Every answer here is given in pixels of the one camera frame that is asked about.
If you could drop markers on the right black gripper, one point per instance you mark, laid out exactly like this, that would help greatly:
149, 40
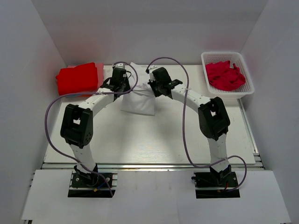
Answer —
153, 83

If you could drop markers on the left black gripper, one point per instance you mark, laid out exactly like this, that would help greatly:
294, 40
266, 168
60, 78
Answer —
128, 89

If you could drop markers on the white t shirt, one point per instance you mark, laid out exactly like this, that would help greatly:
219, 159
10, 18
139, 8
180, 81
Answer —
141, 99

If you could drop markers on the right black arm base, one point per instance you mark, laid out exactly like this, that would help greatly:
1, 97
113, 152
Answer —
225, 178

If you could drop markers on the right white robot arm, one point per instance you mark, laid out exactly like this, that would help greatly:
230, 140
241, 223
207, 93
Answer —
212, 114

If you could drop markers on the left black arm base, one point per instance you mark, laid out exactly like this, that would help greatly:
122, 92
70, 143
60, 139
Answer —
86, 180

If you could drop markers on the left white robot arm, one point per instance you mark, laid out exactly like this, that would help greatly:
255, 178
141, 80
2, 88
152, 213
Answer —
77, 125

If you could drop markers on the folded red t shirt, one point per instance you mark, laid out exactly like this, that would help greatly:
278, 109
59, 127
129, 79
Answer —
67, 83

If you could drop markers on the folded blue t shirt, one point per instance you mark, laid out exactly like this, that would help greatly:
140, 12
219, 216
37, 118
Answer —
80, 95

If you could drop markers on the crumpled magenta t shirt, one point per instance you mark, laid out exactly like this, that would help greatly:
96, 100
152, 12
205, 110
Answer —
224, 77

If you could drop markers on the white plastic basket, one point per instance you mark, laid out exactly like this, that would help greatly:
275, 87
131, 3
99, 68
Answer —
234, 58

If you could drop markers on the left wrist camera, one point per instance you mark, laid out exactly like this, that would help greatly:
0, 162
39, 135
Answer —
119, 65

